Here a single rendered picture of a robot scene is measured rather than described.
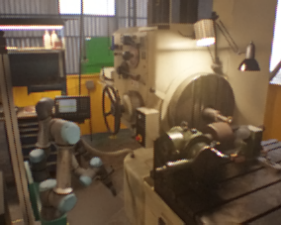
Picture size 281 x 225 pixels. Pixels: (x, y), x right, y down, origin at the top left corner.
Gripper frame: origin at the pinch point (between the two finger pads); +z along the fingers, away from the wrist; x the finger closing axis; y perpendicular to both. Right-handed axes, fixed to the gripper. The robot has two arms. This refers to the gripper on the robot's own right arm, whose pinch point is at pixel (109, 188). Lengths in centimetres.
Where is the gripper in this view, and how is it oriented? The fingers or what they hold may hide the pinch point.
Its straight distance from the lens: 191.6
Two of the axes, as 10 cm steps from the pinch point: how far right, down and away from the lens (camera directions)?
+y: -7.6, 5.2, -3.8
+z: 2.5, 7.8, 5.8
